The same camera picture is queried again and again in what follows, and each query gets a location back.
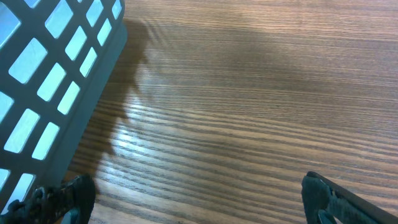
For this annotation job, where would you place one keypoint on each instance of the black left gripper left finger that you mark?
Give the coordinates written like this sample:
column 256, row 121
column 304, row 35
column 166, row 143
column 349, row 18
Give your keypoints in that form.
column 71, row 202

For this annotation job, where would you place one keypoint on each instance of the grey plastic basket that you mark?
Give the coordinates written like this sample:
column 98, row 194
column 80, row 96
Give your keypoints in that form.
column 56, row 57

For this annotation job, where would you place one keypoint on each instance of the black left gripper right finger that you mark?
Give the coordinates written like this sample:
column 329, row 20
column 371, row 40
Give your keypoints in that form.
column 326, row 202

